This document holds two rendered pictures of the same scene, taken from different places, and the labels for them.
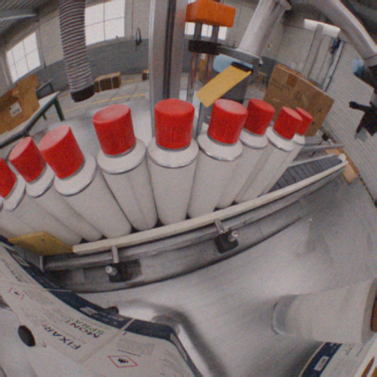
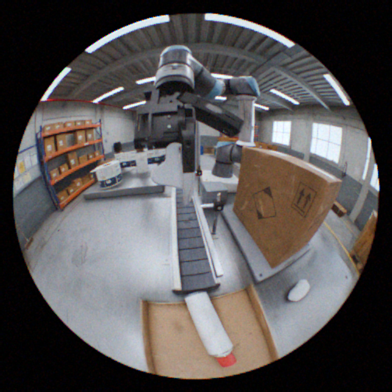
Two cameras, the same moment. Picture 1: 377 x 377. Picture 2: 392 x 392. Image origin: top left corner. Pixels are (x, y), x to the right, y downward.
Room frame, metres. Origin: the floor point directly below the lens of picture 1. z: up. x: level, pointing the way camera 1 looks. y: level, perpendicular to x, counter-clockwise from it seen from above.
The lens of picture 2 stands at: (0.54, -0.83, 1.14)
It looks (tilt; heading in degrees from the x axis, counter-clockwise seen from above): 30 degrees down; 108
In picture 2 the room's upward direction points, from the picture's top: straight up
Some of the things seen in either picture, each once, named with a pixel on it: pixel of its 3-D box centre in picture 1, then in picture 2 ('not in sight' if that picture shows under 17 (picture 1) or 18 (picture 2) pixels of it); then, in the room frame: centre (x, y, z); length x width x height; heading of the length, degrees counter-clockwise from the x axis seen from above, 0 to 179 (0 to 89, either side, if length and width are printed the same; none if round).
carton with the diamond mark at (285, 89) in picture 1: (298, 103); (285, 197); (0.75, -0.49, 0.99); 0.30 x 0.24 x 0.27; 119
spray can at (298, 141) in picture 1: (278, 157); not in sight; (0.21, -0.16, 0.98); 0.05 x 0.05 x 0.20
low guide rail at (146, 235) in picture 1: (304, 182); (174, 180); (0.24, -0.31, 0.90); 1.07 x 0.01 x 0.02; 117
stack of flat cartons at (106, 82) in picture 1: (108, 81); not in sight; (3.48, 2.43, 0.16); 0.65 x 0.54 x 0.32; 114
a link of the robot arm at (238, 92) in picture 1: (230, 73); (225, 151); (0.50, -0.07, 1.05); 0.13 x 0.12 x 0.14; 157
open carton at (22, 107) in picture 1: (18, 102); not in sight; (0.76, 1.70, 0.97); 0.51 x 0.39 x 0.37; 24
